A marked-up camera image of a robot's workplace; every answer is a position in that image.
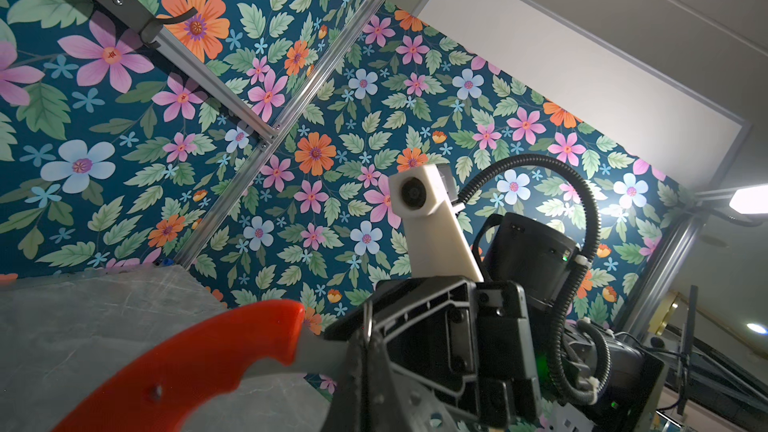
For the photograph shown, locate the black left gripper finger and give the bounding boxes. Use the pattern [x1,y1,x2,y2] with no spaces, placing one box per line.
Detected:
[321,330,432,431]

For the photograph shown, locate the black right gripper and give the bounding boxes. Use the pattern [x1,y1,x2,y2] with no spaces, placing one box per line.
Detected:
[324,276,542,426]

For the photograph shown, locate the red keyring opener tool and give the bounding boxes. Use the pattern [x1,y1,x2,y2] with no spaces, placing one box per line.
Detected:
[55,300,347,431]

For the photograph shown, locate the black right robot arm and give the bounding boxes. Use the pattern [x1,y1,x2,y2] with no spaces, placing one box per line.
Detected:
[368,213,664,431]

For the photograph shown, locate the white ceiling light panel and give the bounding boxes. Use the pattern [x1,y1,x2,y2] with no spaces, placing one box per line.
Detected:
[415,0,751,190]

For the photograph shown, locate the aluminium back top beam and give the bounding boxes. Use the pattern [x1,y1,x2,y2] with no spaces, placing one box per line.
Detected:
[35,0,280,142]

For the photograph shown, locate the black corrugated cable conduit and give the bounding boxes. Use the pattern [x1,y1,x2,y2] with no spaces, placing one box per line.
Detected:
[457,153,612,407]

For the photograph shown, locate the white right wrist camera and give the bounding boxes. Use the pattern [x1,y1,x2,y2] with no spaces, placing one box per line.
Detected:
[388,164,483,282]

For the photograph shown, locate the aluminium back right post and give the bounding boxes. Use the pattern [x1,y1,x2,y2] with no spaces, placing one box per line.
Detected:
[173,0,386,269]

